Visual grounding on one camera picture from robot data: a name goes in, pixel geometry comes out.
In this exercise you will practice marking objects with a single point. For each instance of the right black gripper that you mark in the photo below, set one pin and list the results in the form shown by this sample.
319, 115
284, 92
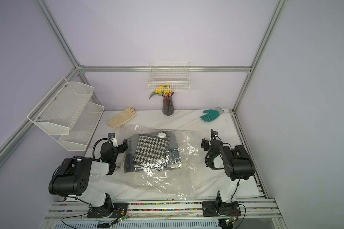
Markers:
205, 144

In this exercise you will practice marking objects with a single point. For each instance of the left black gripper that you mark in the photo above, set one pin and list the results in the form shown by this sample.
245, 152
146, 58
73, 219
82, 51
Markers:
120, 147

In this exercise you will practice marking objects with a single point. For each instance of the black white houndstooth scarf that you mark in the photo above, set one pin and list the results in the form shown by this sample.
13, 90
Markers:
151, 152

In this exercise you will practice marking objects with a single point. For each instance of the grey blue plaid scarf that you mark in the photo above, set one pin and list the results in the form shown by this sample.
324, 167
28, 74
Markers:
174, 161

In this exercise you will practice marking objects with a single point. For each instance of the clear plastic vacuum bag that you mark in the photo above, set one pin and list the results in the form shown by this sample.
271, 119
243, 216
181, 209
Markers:
177, 183

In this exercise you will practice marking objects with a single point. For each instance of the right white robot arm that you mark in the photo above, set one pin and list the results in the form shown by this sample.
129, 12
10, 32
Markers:
236, 163

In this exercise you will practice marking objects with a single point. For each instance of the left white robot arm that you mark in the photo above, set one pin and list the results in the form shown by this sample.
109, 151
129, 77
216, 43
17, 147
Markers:
71, 178

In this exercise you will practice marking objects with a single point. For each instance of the dark grey folded scarf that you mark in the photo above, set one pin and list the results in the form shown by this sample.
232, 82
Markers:
129, 153

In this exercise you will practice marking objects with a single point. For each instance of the white round bag valve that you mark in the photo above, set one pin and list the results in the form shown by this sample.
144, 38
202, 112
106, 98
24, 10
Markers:
161, 135

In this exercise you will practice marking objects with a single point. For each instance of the green rubber glove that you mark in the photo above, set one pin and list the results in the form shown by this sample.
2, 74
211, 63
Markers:
211, 114

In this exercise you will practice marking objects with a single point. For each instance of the beige leather glove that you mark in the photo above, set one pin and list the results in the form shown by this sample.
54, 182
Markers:
122, 118

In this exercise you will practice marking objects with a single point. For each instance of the dark purple glass vase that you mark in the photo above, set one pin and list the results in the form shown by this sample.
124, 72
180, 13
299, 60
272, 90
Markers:
168, 106

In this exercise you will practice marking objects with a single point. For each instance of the white mesh two-tier shelf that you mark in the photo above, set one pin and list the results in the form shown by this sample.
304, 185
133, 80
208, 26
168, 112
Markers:
68, 115

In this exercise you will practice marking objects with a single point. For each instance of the yellow flower bouquet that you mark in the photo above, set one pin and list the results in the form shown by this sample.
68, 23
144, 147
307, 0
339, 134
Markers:
163, 90

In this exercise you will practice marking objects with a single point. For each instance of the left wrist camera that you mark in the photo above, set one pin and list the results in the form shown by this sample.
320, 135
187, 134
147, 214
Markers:
111, 137

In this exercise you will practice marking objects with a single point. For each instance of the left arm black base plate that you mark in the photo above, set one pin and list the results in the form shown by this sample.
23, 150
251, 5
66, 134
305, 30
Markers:
115, 210

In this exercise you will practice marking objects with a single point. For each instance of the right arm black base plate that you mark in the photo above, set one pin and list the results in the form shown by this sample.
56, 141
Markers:
215, 209

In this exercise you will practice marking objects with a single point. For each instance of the white wire wall basket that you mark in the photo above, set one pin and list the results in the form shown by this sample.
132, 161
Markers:
174, 74

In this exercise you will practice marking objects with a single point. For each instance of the aluminium mounting rail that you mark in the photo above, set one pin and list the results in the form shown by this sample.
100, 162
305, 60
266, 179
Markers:
167, 209

